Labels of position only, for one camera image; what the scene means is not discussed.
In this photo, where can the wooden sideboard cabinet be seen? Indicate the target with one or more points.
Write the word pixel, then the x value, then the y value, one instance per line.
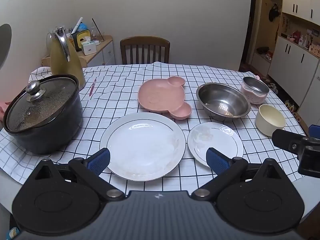
pixel 104 55

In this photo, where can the large white plate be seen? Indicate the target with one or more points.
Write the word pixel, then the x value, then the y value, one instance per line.
pixel 143 146

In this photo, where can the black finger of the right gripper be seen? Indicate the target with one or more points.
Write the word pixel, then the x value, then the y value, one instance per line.
pixel 288 141

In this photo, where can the small white plate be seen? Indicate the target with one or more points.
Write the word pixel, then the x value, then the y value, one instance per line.
pixel 215 135

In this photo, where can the pink bear-shaped plate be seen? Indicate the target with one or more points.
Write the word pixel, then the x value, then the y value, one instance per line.
pixel 165 96

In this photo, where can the pink steel-lined bowl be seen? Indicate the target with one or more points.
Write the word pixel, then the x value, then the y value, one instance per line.
pixel 254 89

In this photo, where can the gold thermos jug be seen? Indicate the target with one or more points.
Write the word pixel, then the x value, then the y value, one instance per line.
pixel 64 58

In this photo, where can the black cooking pot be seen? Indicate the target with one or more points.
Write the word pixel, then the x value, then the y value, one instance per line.
pixel 57 132

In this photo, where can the red pen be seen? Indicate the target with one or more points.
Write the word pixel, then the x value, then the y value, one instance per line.
pixel 91 92

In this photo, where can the large steel bowl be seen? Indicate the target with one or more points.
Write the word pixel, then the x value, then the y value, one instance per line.
pixel 222 102

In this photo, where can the wooden chair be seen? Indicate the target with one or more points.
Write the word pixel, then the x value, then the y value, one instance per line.
pixel 144 50

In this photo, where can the shoes on floor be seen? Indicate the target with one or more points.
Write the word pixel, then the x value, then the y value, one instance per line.
pixel 283 96

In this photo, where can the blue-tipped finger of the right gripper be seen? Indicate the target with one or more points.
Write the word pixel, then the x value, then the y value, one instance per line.
pixel 314 131

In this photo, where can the yellow black container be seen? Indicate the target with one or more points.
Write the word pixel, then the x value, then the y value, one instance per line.
pixel 79 36

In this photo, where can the white tissue box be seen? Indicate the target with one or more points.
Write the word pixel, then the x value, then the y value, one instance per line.
pixel 88 47

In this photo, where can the cream bowl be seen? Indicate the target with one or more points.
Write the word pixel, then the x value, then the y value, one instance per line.
pixel 269 119

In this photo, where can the glass pot lid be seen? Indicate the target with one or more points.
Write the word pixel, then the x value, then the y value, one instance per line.
pixel 39 102

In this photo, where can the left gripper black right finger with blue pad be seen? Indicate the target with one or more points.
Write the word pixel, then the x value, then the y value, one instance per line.
pixel 228 171

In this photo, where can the white wall cabinets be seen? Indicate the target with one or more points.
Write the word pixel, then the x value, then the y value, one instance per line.
pixel 287 50

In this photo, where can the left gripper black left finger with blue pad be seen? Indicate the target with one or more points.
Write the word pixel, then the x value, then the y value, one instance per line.
pixel 88 171

